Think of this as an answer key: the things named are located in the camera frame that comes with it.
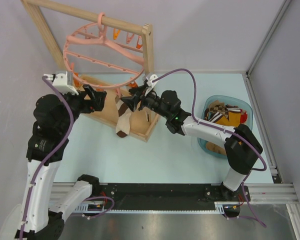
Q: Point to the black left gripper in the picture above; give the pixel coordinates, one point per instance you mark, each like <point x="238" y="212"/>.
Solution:
<point x="97" y="99"/>

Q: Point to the wooden hanger rack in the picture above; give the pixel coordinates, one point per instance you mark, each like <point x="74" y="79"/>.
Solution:
<point x="142" y="123"/>

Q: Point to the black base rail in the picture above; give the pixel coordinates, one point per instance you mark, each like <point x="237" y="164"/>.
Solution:
<point x="161" y="196"/>

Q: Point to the blue plastic sock bin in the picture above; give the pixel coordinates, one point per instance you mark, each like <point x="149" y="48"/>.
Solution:
<point x="232" y="101"/>

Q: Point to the pink round clip hanger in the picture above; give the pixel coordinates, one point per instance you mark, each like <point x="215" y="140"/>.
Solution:
<point x="90" y="43"/>

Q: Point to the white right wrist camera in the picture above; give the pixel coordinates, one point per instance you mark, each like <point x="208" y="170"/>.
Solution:
<point x="150" y="82"/>

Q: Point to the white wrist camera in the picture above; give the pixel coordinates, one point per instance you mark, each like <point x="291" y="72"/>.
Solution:
<point x="62" y="81"/>
<point x="150" y="82"/>

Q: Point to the aluminium frame profile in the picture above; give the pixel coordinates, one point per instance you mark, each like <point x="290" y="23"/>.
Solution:
<point x="273" y="84"/>

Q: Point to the pile of socks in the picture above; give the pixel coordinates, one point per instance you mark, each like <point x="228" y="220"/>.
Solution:
<point x="217" y="110"/>

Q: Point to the mustard yellow sock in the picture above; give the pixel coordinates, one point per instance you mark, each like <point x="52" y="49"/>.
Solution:
<point x="234" y="119"/>

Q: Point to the orange clothes clip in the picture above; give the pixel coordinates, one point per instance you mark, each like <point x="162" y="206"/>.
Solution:
<point x="132" y="85"/>

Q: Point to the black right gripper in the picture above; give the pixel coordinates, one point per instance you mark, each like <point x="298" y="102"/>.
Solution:
<point x="132" y="101"/>

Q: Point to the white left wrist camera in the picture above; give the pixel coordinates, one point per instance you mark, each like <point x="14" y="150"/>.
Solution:
<point x="62" y="81"/>

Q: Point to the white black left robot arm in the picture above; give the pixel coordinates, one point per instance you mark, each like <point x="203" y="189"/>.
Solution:
<point x="55" y="115"/>

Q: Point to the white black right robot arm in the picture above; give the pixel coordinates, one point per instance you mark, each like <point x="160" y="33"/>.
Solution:
<point x="240" y="144"/>

